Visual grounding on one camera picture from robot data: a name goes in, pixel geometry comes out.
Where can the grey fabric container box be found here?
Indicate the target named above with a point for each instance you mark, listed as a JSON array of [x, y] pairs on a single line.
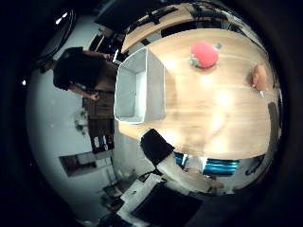
[[135, 91]]

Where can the dark wooden shelf unit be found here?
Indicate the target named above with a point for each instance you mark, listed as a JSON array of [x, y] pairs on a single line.
[[100, 121]]

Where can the red strawberry plush toy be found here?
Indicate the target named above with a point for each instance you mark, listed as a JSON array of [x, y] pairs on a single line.
[[204, 54]]

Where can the person in black shirt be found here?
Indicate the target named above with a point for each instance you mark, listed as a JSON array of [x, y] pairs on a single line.
[[79, 71]]

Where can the wooden side table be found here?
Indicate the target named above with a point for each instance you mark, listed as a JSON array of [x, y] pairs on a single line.
[[157, 26]]

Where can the blue metallic frame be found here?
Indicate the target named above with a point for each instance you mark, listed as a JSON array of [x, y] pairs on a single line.
[[221, 166]]

